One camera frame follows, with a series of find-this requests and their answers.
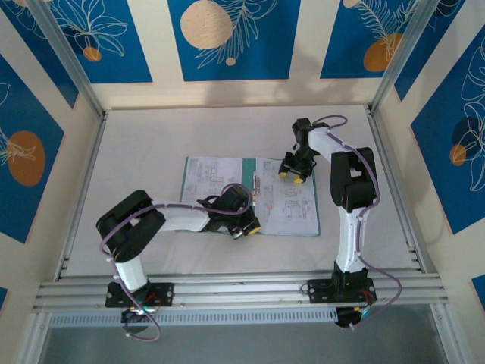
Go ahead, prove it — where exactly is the printed white paper sheet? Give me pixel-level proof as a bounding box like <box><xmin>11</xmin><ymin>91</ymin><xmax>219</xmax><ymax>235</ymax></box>
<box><xmin>254</xmin><ymin>158</ymin><xmax>320</xmax><ymax>237</ymax></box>
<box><xmin>180</xmin><ymin>156</ymin><xmax>244</xmax><ymax>206</ymax></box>

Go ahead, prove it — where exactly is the green folder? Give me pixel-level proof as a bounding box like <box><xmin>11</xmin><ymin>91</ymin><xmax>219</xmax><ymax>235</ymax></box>
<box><xmin>178</xmin><ymin>155</ymin><xmax>321</xmax><ymax>238</ymax></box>

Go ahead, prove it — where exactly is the metal folder clip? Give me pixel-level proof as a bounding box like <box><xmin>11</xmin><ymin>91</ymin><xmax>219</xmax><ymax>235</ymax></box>
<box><xmin>251</xmin><ymin>171</ymin><xmax>263</xmax><ymax>208</ymax></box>

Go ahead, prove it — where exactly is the black base electronics box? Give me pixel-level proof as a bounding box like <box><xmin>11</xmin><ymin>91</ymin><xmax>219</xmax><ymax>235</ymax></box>
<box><xmin>334</xmin><ymin>306</ymin><xmax>371</xmax><ymax>330</ymax></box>

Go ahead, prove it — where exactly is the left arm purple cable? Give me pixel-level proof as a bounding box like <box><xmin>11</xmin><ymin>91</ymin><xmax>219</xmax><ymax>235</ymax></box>
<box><xmin>99</xmin><ymin>183</ymin><xmax>254</xmax><ymax>341</ymax></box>

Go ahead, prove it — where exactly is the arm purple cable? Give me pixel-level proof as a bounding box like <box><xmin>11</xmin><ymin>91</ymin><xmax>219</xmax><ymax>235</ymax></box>
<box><xmin>312</xmin><ymin>115</ymin><xmax>404</xmax><ymax>331</ymax></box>
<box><xmin>99</xmin><ymin>183</ymin><xmax>254</xmax><ymax>341</ymax></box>

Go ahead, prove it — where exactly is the aluminium mounting rail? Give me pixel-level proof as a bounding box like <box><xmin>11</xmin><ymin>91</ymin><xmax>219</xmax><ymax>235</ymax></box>
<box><xmin>32</xmin><ymin>268</ymin><xmax>451</xmax><ymax>313</ymax></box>

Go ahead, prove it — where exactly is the aluminium side rail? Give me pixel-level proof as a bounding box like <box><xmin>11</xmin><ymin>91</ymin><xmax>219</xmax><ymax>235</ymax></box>
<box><xmin>55</xmin><ymin>111</ymin><xmax>110</xmax><ymax>281</ymax></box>
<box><xmin>365</xmin><ymin>107</ymin><xmax>428</xmax><ymax>273</ymax></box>

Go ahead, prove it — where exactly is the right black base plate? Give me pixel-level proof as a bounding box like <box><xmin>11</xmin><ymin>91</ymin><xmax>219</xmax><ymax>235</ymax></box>
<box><xmin>306</xmin><ymin>278</ymin><xmax>378</xmax><ymax>305</ymax></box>

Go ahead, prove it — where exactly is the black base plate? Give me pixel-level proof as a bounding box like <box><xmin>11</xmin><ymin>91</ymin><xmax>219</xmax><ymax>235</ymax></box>
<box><xmin>306</xmin><ymin>278</ymin><xmax>378</xmax><ymax>305</ymax></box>
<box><xmin>105</xmin><ymin>282</ymin><xmax>175</xmax><ymax>309</ymax></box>

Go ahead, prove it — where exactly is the grey slotted cable duct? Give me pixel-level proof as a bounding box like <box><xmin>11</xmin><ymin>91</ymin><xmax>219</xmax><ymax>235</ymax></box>
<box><xmin>48</xmin><ymin>307</ymin><xmax>339</xmax><ymax>328</ymax></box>

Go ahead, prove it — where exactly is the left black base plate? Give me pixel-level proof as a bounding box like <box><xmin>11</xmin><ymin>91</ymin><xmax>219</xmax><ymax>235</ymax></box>
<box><xmin>105</xmin><ymin>282</ymin><xmax>175</xmax><ymax>309</ymax></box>

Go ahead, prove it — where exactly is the aluminium frame post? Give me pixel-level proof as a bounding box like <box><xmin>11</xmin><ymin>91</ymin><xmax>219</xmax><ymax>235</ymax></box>
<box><xmin>28</xmin><ymin>0</ymin><xmax>108</xmax><ymax>119</ymax></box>
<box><xmin>368</xmin><ymin>0</ymin><xmax>437</xmax><ymax>115</ymax></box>

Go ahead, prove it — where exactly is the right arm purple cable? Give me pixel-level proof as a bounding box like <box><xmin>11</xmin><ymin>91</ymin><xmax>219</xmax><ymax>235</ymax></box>
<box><xmin>312</xmin><ymin>115</ymin><xmax>404</xmax><ymax>331</ymax></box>

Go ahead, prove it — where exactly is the short aluminium frame bar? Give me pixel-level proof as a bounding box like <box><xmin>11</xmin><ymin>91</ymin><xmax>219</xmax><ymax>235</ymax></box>
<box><xmin>429</xmin><ymin>303</ymin><xmax>458</xmax><ymax>364</ymax></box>
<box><xmin>20</xmin><ymin>310</ymin><xmax>53</xmax><ymax>364</ymax></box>

